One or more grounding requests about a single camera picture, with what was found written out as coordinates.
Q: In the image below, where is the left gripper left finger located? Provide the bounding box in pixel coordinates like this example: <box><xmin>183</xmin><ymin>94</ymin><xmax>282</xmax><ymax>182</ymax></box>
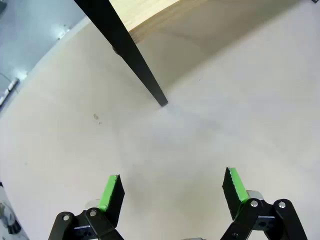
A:
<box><xmin>48</xmin><ymin>174</ymin><xmax>126</xmax><ymax>240</ymax></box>

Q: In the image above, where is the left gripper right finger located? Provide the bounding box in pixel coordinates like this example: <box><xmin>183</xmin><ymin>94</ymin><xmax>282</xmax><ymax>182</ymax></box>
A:
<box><xmin>219</xmin><ymin>166</ymin><xmax>308</xmax><ymax>240</ymax></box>

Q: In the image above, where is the white equipment with black knob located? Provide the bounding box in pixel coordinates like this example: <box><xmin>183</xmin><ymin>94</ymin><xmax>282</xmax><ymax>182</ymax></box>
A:
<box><xmin>0</xmin><ymin>182</ymin><xmax>28</xmax><ymax>240</ymax></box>

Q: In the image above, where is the wooden shelf with black frame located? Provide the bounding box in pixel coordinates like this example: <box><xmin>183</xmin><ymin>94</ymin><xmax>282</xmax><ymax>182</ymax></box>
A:
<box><xmin>73</xmin><ymin>0</ymin><xmax>181</xmax><ymax>108</ymax></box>

